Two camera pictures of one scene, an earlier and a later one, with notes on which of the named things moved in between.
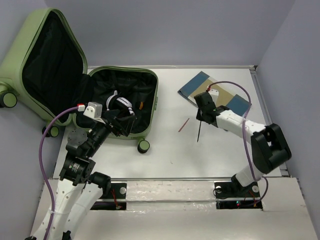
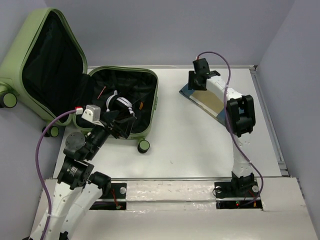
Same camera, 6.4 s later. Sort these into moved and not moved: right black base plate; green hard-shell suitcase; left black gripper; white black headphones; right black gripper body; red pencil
Moved: red pencil; right black gripper body
Not moved: green hard-shell suitcase; left black gripper; white black headphones; right black base plate
